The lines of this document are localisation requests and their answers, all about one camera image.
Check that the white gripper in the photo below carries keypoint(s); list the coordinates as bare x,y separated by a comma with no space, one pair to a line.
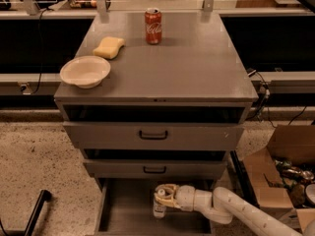
186,197

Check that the clear plastic water bottle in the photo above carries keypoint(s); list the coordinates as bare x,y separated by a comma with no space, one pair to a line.
159,210

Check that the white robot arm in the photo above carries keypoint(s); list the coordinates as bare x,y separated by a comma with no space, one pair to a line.
221,206

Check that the grey open bottom drawer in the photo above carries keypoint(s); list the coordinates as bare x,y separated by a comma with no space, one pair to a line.
127,209

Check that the grey middle drawer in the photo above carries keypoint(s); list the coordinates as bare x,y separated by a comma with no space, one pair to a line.
148,163

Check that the grey metal drawer cabinet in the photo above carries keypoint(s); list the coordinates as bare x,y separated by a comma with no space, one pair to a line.
195,64

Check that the grey top drawer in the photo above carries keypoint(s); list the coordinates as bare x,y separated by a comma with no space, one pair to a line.
153,127

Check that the black cabinet leg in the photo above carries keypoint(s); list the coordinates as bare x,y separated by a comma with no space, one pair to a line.
246,187

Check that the cardboard box with items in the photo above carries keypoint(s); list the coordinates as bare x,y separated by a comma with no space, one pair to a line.
295,143

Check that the black bar on floor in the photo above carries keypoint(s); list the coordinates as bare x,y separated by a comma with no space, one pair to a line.
44,197

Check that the white paper bowl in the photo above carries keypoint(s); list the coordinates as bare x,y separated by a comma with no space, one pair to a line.
85,72

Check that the yellow sponge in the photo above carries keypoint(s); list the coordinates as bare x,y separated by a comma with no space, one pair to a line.
109,47

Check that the red cola can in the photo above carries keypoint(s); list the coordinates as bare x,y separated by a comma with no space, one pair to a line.
153,25

